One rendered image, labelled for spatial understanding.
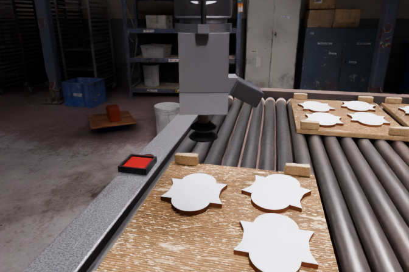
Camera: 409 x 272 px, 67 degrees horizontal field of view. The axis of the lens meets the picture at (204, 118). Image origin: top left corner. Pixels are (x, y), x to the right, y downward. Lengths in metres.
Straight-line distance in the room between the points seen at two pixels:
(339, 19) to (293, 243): 5.03
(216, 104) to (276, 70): 4.80
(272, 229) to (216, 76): 0.29
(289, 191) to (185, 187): 0.22
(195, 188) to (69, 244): 0.25
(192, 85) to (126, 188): 0.41
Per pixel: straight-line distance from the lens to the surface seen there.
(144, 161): 0.83
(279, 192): 0.67
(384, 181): 0.88
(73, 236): 0.64
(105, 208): 0.69
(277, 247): 0.53
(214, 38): 0.38
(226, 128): 1.07
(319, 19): 5.39
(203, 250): 0.53
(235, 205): 0.63
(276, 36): 5.08
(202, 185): 0.67
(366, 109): 1.35
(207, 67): 0.39
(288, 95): 1.52
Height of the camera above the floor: 1.29
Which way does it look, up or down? 18 degrees down
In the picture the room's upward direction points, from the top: straight up
